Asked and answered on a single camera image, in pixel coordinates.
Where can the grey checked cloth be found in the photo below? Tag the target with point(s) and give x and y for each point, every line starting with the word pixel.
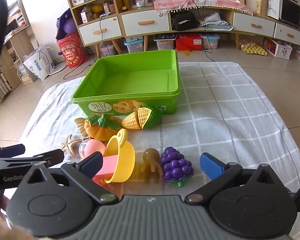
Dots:
pixel 220 110

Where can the white paper shopping bag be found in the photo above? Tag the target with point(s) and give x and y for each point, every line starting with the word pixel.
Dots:
pixel 39 62

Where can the green plastic storage box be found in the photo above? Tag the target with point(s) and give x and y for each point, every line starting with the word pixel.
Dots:
pixel 120 84

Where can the black bag on shelf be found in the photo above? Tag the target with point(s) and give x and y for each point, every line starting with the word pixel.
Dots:
pixel 184 20

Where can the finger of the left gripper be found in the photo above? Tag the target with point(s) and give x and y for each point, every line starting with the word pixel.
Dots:
pixel 12 151
pixel 49 158

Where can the tan rubber hand toy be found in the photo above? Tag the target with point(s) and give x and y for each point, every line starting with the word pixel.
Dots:
pixel 80 125

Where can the purple toy grapes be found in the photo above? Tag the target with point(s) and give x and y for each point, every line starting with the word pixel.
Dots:
pixel 176 169

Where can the yellow toy pot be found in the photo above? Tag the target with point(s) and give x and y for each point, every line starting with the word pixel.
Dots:
pixel 125 153

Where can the pink capsule ball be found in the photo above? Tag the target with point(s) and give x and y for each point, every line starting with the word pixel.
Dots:
pixel 89 146

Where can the beige starfish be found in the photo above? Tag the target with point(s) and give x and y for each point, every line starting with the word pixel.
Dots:
pixel 69 144

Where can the tan rubber octopus toy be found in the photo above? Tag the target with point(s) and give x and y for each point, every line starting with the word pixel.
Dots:
pixel 151 166

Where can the toy corn cob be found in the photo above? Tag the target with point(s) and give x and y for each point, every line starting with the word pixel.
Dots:
pixel 142 118

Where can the red cardboard box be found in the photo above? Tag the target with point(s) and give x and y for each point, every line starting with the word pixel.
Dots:
pixel 188 42

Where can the wooden tv cabinet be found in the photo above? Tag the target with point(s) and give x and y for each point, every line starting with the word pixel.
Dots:
pixel 146 22

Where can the pink pig toy figure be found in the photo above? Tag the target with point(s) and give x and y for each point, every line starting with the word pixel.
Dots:
pixel 108 168

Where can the yellow egg tray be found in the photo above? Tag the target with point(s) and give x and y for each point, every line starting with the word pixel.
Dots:
pixel 250 47

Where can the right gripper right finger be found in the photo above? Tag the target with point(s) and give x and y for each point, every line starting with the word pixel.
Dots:
pixel 221 177

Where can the purple plush toy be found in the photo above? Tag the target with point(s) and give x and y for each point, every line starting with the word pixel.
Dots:
pixel 65 25

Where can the wooden desk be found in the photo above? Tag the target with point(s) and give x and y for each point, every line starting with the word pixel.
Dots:
pixel 17 45

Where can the red gift bucket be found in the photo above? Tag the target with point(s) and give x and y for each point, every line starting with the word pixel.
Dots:
pixel 73 51

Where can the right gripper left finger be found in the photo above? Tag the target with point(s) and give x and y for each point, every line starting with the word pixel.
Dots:
pixel 81 174

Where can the orange toy pumpkin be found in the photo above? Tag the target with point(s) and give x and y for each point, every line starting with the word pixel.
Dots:
pixel 102 127

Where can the black microwave oven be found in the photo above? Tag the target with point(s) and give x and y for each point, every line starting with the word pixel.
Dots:
pixel 285 11

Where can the pink table runner cloth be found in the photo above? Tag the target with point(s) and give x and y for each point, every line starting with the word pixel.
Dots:
pixel 165 6

